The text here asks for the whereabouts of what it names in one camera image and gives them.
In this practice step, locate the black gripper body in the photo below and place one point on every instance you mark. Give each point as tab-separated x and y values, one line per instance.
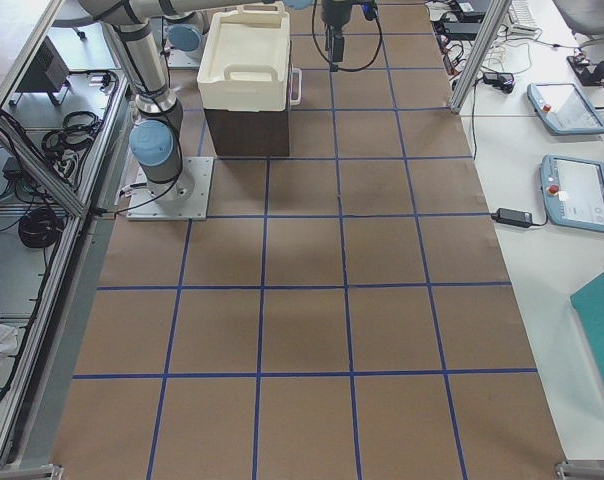
335	12

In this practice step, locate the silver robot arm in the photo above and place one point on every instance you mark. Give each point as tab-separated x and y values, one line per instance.
187	33
154	140

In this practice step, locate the dark wooden drawer cabinet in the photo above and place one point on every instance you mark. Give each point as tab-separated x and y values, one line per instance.
249	134

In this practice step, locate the cream plastic tray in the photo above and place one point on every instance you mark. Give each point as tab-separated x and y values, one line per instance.
245	64

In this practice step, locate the far blue teach pendant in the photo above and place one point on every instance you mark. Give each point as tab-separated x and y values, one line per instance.
564	109

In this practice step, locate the blue teach pendant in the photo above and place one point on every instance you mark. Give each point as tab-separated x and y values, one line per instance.
573	192
564	109

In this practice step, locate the black power adapter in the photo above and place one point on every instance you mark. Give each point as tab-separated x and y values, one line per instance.
517	218

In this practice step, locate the brown paper table mat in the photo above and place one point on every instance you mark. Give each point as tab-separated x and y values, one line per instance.
342	313

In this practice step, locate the near blue teach pendant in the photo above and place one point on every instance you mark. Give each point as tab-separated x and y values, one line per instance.
573	192

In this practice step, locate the black electronics box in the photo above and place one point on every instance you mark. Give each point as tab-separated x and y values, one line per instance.
47	73

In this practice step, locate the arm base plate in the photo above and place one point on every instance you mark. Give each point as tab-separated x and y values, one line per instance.
179	59
187	199

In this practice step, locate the aluminium frame post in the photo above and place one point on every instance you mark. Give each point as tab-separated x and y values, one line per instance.
495	14

